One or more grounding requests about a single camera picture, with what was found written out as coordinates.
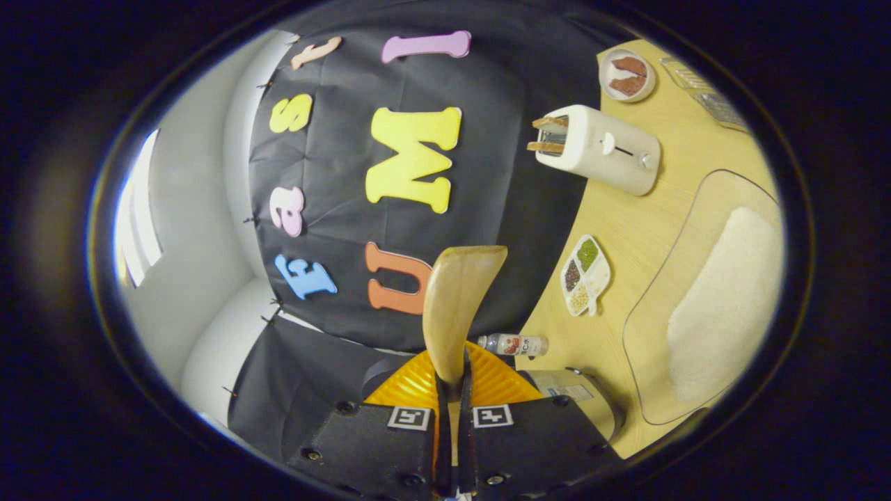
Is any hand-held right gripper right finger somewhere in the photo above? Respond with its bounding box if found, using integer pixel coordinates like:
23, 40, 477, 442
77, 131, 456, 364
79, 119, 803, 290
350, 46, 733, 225
456, 341, 624, 498

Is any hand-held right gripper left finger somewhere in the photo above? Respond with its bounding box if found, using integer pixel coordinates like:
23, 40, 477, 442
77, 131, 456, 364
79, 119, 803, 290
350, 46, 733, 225
292, 348, 453, 498

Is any dark grey rice cooker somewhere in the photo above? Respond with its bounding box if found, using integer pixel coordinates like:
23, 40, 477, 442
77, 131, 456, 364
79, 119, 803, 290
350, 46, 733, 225
519, 367, 627, 443

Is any wooden spoon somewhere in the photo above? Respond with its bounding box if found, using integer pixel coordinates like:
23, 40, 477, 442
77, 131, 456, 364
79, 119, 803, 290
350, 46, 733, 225
423, 245, 509, 467

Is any clear glass chopstick holder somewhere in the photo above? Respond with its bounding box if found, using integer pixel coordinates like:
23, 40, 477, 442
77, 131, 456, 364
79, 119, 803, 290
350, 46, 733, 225
659, 57, 749, 133

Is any clear plastic rice container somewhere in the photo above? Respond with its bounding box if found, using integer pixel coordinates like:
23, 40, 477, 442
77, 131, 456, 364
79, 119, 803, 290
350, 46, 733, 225
622, 169, 787, 427

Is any small clear bottle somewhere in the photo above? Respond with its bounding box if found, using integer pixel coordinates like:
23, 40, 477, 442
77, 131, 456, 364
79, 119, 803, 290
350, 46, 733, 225
478, 333, 549, 358

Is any white divided spice dish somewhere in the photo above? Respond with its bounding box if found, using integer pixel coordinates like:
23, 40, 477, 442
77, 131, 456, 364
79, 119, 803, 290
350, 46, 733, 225
560, 234, 612, 317

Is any black backdrop cloth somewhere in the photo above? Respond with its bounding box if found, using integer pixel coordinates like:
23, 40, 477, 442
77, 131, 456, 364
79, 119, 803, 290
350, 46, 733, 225
226, 0, 631, 463

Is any white toaster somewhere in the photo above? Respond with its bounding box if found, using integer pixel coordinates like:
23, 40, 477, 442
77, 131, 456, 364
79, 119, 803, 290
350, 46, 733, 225
527, 104, 662, 197

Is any ceiling light panel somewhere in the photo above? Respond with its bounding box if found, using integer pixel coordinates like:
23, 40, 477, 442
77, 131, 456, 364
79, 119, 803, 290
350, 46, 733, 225
115, 129, 164, 289

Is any white round plate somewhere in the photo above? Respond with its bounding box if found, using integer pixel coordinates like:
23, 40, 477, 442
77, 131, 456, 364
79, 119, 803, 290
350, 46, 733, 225
599, 47, 657, 103

